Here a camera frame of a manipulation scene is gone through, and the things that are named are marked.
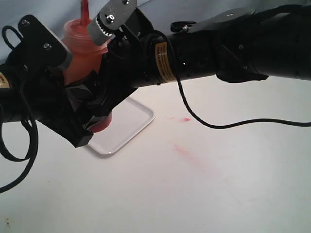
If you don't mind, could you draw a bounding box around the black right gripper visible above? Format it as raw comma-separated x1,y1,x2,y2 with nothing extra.
81,7,178,131

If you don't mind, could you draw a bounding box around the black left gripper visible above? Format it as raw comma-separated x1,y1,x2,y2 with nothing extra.
0,64,99,148

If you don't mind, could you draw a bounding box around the red sauce squeeze bottle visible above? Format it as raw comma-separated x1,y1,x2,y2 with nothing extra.
62,0,113,133

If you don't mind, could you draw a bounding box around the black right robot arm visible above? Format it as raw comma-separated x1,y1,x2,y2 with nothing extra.
82,0,311,125

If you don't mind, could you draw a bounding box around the white rectangular plate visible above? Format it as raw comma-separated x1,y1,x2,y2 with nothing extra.
86,97,155,157

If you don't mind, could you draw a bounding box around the white backdrop cloth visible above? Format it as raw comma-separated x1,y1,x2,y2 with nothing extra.
0,0,311,66

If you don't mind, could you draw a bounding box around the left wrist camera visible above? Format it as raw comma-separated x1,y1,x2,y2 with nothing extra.
18,15,72,72

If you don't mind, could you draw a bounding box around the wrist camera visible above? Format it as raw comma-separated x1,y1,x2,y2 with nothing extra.
87,0,137,46
18,15,72,72

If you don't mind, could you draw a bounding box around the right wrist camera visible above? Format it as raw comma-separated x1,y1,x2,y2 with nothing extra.
87,0,137,46

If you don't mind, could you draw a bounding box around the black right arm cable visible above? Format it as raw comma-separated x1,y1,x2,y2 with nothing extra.
143,20,311,129

